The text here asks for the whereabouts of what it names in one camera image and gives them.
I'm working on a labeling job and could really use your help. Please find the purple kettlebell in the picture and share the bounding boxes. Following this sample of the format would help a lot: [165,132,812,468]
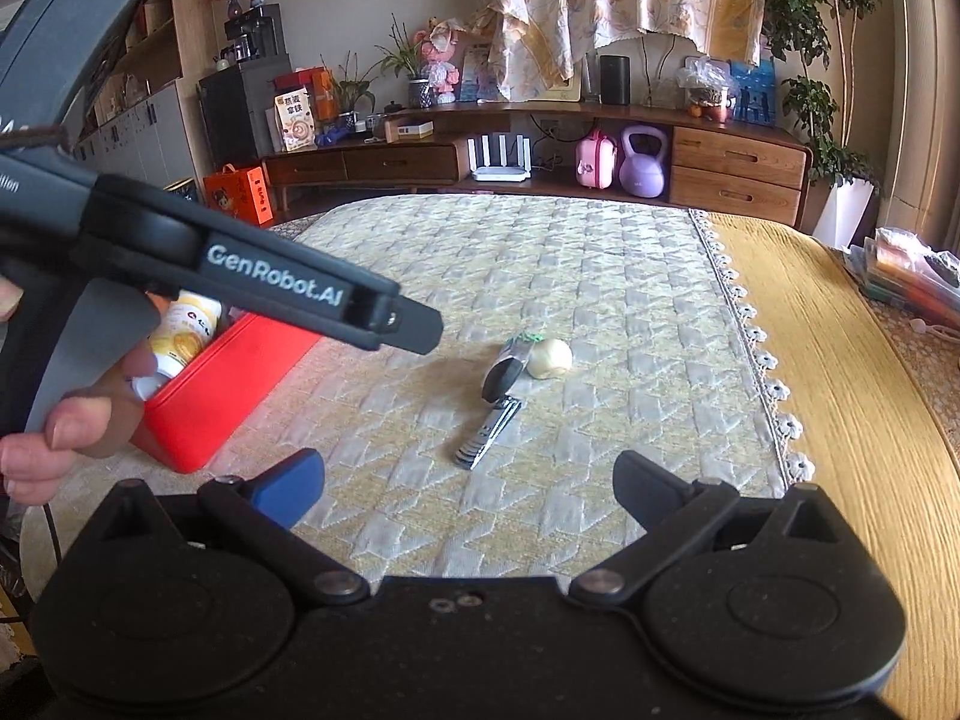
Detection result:
[618,125,669,199]

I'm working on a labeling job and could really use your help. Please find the red tin box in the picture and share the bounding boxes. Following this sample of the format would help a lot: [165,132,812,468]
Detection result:
[133,298,325,475]

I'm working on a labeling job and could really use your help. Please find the plastic bag of fruit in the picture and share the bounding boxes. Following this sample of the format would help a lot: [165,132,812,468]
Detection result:
[676,55,740,125]

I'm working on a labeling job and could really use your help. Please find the quilted table cover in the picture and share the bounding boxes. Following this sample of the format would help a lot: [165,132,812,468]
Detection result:
[19,193,817,582]

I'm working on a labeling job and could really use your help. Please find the wooden sideboard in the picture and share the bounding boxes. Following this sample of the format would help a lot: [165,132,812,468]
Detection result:
[261,100,817,227]

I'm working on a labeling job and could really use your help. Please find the stack of coloured folders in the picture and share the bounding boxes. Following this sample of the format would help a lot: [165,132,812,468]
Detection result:
[843,227,960,332]

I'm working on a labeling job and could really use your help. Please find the white plant pot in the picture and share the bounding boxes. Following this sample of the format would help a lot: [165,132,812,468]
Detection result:
[813,177,880,250]

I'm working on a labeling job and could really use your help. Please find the white bottle yellow label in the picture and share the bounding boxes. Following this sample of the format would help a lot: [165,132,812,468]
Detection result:
[130,291,224,404]

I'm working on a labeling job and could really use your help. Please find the potted orchid plant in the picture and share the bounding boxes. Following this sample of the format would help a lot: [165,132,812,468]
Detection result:
[373,13,434,111]

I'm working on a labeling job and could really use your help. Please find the silver nail clipper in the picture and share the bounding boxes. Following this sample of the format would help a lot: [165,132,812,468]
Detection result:
[453,397,524,471]

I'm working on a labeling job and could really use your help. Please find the blue picture frame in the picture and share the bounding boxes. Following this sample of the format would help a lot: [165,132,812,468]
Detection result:
[456,43,501,104]

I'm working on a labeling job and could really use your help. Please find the snack bag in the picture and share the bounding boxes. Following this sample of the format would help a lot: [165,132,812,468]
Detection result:
[273,93,317,154]

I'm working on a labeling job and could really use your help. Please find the small potted plant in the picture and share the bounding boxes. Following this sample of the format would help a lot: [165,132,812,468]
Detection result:
[328,51,377,134]

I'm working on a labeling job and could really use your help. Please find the pink doll figure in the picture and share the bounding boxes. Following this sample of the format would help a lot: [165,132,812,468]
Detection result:
[415,16,464,107]

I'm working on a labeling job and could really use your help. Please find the green potted tree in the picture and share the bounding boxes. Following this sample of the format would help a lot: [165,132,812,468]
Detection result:
[759,0,892,188]

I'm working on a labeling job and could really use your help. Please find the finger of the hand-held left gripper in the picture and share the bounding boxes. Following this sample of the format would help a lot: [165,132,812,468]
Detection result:
[366,291,445,355]

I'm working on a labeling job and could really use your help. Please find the small bottle green cap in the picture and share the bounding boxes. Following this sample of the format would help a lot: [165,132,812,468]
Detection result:
[501,331,544,367]

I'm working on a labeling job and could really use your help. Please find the orange paper bag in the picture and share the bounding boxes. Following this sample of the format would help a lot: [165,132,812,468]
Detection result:
[294,66,336,122]

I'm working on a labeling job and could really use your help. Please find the black coffee machine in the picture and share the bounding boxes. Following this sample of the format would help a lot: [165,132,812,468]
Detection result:
[223,3,284,62]

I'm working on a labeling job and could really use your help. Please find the black fridge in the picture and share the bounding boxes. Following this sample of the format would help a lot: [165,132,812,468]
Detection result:
[197,52,295,182]

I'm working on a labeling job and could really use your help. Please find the brown patterned table mat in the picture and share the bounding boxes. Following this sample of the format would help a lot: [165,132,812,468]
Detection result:
[855,291,960,425]

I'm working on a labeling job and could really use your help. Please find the black speaker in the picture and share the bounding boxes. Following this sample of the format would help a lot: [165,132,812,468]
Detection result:
[598,53,633,107]

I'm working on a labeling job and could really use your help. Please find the person's left hand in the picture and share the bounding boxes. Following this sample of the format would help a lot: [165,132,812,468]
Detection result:
[0,274,163,509]

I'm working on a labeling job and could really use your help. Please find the floral hanging cloth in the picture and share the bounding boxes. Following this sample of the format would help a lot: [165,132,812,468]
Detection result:
[476,0,787,104]

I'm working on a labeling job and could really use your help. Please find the orange gift box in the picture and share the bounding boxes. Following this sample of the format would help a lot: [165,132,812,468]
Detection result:
[203,163,274,229]

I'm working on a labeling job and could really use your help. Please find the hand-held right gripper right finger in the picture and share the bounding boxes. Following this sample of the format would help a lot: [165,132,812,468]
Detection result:
[568,451,875,605]

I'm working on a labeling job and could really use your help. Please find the grey wall cabinets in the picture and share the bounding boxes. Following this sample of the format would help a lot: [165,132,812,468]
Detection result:
[73,81,205,200]

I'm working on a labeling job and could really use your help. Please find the pink toy case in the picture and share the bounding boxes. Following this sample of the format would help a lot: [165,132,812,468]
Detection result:
[574,128,620,190]

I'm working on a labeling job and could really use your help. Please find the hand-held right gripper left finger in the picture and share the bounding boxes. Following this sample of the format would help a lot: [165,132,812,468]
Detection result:
[75,448,368,601]

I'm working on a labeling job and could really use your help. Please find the cream round object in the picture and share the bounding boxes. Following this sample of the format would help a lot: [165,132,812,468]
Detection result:
[528,337,574,381]

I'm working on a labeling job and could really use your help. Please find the white router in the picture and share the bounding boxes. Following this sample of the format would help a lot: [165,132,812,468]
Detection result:
[467,133,535,183]

